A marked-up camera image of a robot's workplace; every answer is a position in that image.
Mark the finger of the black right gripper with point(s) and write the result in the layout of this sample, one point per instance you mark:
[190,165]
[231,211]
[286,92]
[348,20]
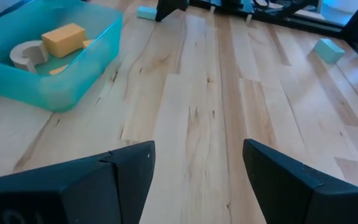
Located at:
[169,7]

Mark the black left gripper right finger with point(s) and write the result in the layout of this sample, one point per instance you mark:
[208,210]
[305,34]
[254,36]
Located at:
[306,199]

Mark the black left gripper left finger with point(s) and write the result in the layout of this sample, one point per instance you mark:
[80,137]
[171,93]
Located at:
[73,193]

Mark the small teal block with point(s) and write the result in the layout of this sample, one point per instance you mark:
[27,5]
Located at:
[146,13]

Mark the large orange rectangular block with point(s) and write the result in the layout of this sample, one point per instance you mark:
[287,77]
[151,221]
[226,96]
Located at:
[62,40]

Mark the natural wooden arch block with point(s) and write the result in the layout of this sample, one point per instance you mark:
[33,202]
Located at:
[19,56]

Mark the large teal rectangular block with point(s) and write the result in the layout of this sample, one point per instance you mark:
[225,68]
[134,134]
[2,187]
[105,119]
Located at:
[328,51]

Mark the teal translucent plastic bin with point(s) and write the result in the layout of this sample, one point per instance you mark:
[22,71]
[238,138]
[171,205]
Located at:
[57,93]

